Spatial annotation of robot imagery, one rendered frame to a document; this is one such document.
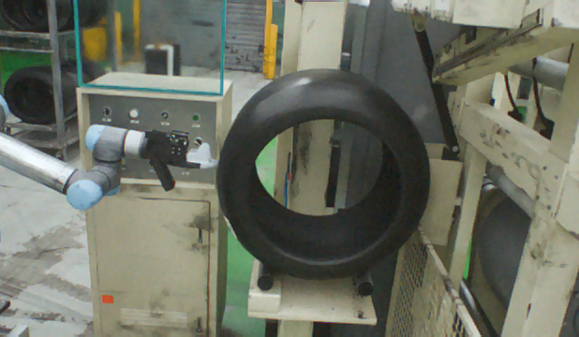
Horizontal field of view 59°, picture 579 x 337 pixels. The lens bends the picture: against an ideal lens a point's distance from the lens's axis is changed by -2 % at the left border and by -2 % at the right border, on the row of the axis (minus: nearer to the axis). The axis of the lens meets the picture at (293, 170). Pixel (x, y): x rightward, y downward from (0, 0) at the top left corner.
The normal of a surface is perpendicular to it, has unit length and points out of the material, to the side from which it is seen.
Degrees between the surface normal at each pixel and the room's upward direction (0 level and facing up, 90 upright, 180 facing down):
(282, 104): 50
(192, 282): 90
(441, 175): 90
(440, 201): 90
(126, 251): 90
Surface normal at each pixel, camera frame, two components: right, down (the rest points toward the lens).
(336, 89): 0.07, -0.47
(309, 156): 0.00, 0.33
